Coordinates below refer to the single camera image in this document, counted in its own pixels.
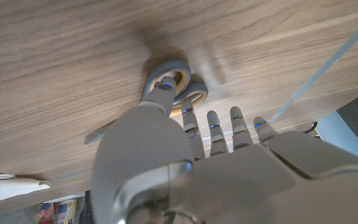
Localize white shelf cabinet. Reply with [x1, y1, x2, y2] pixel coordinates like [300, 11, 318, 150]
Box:
[315, 111, 358, 169]

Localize white labelled canister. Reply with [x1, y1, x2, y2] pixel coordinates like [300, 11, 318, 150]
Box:
[56, 198, 78, 224]

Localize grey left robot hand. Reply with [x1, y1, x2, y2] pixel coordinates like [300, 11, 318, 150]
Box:
[90, 76, 358, 224]

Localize grey yellow handled scissors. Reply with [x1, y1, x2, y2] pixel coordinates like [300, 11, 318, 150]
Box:
[84, 59, 209, 146]

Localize beige folded cloth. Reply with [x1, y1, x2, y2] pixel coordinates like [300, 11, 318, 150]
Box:
[0, 170, 52, 205]

